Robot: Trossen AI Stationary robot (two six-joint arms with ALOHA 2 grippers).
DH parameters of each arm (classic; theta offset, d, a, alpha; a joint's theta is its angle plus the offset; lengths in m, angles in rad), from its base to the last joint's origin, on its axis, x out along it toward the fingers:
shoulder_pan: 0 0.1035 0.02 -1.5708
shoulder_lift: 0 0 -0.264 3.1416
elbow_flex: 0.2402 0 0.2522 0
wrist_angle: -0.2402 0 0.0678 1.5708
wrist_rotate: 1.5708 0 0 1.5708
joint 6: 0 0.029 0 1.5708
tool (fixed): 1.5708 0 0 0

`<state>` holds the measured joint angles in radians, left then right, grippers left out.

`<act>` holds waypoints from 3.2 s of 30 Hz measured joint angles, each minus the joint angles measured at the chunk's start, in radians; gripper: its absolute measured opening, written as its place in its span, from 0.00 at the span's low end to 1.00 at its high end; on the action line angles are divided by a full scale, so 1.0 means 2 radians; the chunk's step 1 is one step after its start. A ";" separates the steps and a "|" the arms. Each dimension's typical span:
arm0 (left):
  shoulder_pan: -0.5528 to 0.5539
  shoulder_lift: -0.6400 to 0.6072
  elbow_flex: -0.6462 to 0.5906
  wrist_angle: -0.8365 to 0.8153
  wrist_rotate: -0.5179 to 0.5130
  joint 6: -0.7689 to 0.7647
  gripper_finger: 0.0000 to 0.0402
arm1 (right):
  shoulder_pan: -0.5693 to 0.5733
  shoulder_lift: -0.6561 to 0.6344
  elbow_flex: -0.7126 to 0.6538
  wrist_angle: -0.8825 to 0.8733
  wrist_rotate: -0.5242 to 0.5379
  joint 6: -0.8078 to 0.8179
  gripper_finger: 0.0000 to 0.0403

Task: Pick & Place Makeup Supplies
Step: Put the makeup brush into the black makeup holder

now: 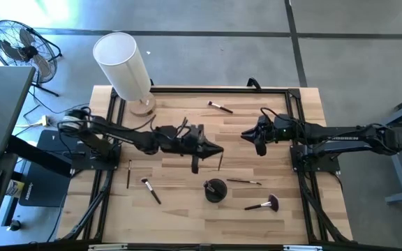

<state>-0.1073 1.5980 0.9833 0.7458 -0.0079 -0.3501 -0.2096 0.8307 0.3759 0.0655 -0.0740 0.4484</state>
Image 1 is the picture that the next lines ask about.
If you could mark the black aluminium table frame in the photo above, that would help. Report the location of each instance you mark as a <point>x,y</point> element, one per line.
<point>222,90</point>

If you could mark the fan makeup brush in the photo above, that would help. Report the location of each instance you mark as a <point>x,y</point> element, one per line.
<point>273,203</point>

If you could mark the black Trossen box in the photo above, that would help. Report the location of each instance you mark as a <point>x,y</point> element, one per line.
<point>44,190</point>

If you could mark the black round brush cup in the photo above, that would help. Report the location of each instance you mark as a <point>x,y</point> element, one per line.
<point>218,197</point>

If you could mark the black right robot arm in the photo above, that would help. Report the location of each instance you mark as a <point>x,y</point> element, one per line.
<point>344,137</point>

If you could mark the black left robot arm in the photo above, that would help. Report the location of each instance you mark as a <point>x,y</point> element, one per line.
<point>124,136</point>

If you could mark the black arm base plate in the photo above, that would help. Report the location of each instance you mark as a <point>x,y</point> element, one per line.
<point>93,164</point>
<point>323,166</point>

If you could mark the white shade wooden-base lamp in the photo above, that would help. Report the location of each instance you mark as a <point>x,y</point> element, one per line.
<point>120,66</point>

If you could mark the grey desk top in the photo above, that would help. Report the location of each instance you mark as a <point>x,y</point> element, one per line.
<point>2,111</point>

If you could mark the black floor fan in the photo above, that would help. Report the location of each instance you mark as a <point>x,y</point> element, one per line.
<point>23,52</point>

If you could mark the white bar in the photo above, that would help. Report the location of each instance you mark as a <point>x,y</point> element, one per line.
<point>106,247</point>
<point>302,248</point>

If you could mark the black desk foot knob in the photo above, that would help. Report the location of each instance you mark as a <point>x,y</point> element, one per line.
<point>14,225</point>

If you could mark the black white-ferrule makeup brush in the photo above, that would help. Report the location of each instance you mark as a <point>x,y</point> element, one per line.
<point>223,108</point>

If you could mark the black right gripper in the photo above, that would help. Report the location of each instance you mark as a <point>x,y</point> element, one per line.
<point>267,132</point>

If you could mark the black silver-ferrule powder brush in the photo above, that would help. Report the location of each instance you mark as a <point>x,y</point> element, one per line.
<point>152,192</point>

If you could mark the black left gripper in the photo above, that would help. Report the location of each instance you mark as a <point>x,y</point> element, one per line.
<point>194,143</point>

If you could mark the thin brown light-tipped brush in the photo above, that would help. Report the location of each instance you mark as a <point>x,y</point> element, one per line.
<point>243,181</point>

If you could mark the black desk leg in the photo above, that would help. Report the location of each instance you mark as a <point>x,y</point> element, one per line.
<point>40,157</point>

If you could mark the white power adapter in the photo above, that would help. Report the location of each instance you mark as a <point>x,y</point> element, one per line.
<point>45,121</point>

